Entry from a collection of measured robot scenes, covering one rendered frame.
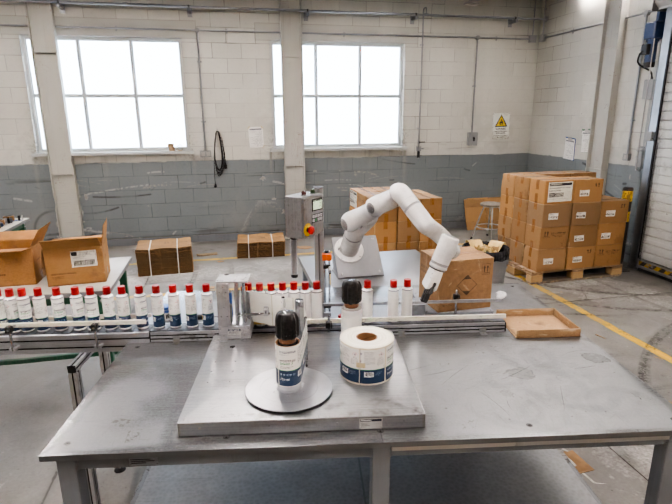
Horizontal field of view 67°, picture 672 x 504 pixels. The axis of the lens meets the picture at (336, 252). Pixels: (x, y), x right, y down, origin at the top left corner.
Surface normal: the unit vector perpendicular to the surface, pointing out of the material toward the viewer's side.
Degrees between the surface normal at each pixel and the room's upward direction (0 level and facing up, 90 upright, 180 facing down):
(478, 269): 90
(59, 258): 91
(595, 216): 91
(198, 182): 90
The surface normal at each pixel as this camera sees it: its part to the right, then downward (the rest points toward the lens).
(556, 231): 0.26, 0.19
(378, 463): 0.06, 0.26
